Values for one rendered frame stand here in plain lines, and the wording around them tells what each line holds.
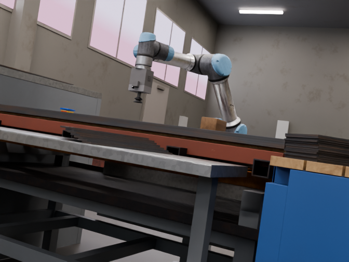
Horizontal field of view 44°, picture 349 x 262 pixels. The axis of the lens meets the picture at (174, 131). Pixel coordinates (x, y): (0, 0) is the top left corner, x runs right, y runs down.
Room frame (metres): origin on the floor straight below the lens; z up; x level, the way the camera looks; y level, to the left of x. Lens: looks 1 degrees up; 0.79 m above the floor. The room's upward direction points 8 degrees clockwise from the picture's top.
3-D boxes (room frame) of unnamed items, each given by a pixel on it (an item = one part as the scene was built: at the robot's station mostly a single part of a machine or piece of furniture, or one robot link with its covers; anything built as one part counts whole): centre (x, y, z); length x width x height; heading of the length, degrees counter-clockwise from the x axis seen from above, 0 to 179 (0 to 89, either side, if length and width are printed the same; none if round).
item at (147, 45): (1.94, 0.18, 1.20); 0.09 x 0.08 x 0.11; 135
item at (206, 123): (1.57, -0.14, 0.87); 0.12 x 0.06 x 0.05; 156
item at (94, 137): (1.32, 0.24, 0.77); 0.45 x 0.20 x 0.04; 61
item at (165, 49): (2.02, 0.12, 1.20); 0.11 x 0.11 x 0.08; 45
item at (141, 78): (1.93, 0.19, 1.05); 0.10 x 0.09 x 0.16; 151
